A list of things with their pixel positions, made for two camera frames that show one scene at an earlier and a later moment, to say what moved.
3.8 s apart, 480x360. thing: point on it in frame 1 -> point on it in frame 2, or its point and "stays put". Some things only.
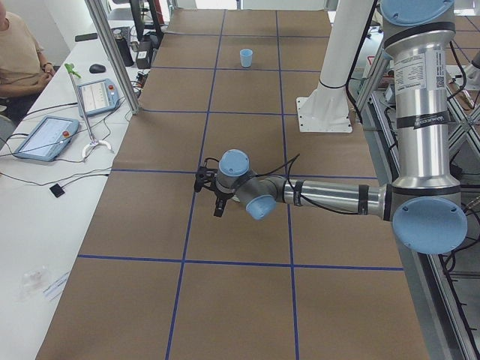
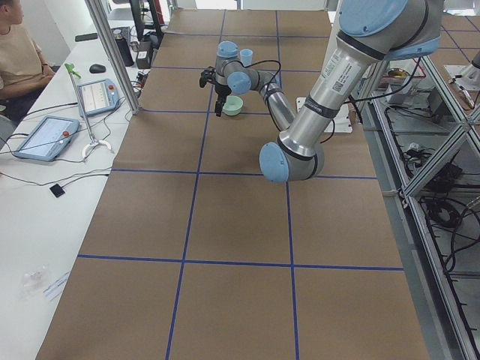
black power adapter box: x=143 y=56 stays put
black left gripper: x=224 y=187 -> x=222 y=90
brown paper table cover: x=160 y=277 stays put
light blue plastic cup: x=246 y=58 stays put
